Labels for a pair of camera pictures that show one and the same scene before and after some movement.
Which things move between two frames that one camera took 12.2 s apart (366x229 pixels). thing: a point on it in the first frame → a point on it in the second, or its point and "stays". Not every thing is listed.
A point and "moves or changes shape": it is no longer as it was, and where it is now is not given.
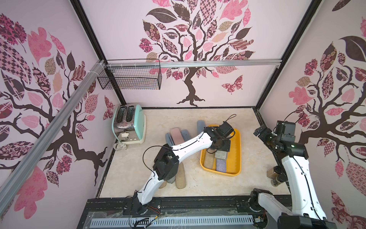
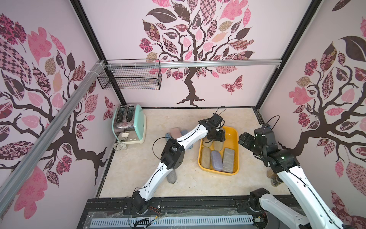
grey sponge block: (220, 154) → (228, 160)
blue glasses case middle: (185, 134) stays
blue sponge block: (169, 139) stays
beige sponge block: (209, 158) moves or changes shape
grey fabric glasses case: (171, 180) stays
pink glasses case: (177, 136) stays
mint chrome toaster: (129, 123) stays
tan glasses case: (180, 177) moves or changes shape
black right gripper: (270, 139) → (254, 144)
